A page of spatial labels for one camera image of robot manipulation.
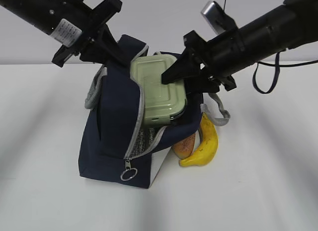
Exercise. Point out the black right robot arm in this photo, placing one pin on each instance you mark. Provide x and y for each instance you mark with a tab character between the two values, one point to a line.
288	26

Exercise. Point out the navy and white lunch bag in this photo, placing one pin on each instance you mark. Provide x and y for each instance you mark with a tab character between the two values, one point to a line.
116	146

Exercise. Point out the green lid glass food container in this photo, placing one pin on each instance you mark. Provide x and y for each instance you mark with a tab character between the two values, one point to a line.
163	102

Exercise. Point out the yellow banana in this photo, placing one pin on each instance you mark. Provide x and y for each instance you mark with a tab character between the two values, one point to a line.
207	149

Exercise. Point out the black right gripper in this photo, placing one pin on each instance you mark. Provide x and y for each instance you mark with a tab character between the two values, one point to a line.
206	65

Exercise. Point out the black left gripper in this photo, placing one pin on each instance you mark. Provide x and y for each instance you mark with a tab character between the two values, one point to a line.
96	43

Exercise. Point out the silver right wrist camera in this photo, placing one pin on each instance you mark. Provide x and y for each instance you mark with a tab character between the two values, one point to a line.
216	17

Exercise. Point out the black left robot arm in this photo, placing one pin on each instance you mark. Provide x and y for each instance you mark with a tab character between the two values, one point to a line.
81	30

